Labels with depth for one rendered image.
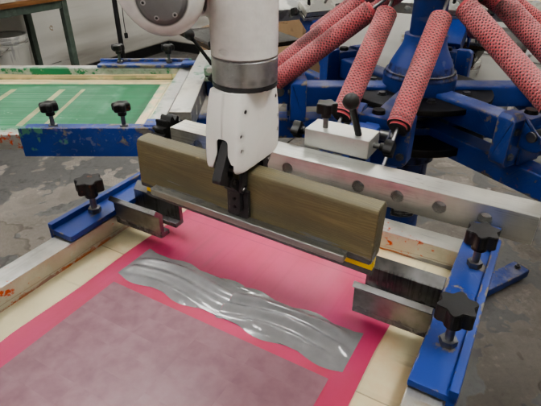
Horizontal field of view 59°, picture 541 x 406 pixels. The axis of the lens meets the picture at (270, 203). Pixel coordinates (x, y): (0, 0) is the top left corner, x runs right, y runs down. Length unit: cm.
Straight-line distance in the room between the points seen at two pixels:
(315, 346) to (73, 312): 32
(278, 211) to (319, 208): 6
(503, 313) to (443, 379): 170
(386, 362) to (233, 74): 38
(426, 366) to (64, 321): 45
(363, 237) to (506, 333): 164
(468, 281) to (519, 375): 136
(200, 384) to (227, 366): 4
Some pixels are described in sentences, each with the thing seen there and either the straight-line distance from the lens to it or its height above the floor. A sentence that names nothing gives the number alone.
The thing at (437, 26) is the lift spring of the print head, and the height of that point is 121.
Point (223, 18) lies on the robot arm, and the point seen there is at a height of 132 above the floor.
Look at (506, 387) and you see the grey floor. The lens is 197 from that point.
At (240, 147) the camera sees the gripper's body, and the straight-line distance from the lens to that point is 54.
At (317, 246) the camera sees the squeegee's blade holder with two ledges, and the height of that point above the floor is 107.
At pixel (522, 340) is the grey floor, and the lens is 216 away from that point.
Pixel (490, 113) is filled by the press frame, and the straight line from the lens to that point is 123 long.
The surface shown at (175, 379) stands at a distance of 59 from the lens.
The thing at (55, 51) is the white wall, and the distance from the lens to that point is 519.
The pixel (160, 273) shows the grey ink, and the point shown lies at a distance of 72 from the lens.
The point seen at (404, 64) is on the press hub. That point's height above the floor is 108.
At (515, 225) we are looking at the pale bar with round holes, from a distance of 79.
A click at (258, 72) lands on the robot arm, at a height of 127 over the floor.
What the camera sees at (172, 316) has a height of 96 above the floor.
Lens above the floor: 141
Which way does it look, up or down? 31 degrees down
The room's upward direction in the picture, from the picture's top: straight up
